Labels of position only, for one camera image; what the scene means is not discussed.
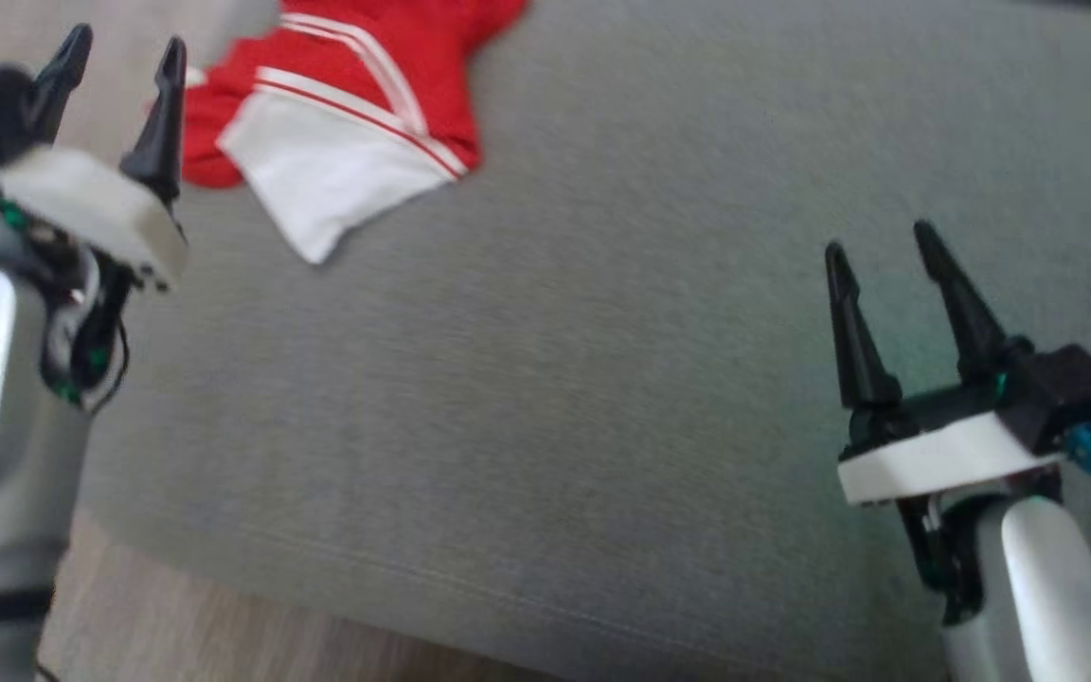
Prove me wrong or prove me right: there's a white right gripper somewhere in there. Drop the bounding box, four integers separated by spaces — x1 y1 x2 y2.
825 220 1067 508

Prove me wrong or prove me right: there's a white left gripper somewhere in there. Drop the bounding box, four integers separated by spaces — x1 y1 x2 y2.
0 24 188 290

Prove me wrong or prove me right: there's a red and white basketball jersey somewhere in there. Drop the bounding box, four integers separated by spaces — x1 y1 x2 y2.
181 0 529 266

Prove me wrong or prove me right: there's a grey fabric sofa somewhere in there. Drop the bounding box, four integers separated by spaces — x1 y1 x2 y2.
72 0 1091 682

